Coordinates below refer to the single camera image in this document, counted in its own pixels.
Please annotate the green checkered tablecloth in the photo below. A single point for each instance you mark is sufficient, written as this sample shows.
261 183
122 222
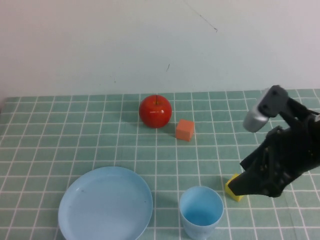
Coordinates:
75 137

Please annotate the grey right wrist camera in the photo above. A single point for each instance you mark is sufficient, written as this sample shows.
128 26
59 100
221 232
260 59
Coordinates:
265 110

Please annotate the light blue plastic cup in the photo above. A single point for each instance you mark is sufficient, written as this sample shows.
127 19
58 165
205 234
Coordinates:
200 212

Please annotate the light blue plastic plate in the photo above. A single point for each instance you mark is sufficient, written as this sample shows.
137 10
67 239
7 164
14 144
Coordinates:
105 202

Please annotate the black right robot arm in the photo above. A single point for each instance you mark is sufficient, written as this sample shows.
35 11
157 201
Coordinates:
303 110

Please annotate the orange foam cube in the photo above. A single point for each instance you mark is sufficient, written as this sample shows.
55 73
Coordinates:
184 130

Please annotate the red apple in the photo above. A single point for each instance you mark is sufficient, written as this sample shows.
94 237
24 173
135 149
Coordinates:
155 112

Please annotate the yellow foam cube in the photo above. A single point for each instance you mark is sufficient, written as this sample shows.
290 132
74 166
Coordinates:
237 198

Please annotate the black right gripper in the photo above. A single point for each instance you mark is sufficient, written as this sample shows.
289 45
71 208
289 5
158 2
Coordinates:
290 157

